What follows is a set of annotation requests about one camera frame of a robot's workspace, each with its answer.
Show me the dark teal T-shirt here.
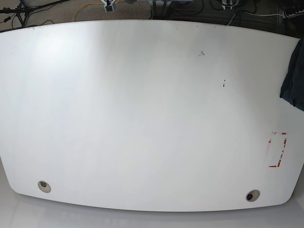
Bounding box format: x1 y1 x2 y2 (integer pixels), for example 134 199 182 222
279 39 304 111

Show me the red tape rectangle marking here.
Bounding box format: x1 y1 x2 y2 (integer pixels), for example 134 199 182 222
266 132 287 168

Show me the black tripod stand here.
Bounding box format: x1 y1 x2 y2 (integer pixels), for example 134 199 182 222
0 0 69 28

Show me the white power strip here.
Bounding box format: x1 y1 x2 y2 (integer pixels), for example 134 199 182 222
283 5 304 19

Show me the white aluminium profile bracket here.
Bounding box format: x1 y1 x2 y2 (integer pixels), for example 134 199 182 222
101 0 116 12

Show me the yellow cable on floor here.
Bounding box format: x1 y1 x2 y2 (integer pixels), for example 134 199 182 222
73 2 105 22

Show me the right table cable grommet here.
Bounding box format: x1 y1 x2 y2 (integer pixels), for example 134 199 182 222
246 190 260 202

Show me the table cable grommet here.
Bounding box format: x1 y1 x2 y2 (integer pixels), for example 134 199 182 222
38 181 51 193
246 190 260 202

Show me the left table cable grommet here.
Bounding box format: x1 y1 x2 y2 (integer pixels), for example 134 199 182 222
38 181 51 193

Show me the white cable on floor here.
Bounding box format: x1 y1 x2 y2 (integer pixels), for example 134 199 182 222
227 11 285 26

